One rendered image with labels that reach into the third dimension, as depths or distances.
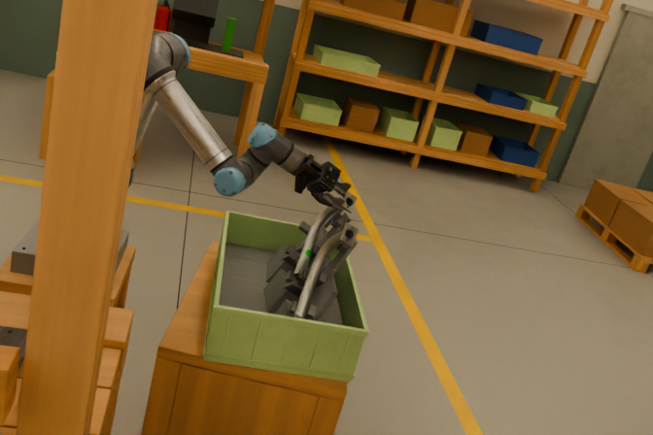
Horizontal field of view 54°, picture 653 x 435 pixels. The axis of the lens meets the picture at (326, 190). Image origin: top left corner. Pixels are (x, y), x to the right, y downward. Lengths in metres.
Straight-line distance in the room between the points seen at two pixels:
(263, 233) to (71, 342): 1.38
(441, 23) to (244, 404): 5.26
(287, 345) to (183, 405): 0.35
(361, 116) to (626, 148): 3.48
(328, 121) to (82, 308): 5.74
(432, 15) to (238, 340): 5.22
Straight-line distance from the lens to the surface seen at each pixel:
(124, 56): 0.77
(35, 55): 7.08
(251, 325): 1.70
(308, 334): 1.72
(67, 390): 0.98
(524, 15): 7.52
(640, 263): 6.18
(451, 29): 6.65
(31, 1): 7.00
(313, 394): 1.81
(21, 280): 1.90
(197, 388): 1.84
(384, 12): 6.43
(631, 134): 8.51
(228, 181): 1.65
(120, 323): 1.67
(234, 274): 2.06
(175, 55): 1.79
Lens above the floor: 1.85
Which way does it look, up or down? 20 degrees down
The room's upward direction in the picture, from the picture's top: 15 degrees clockwise
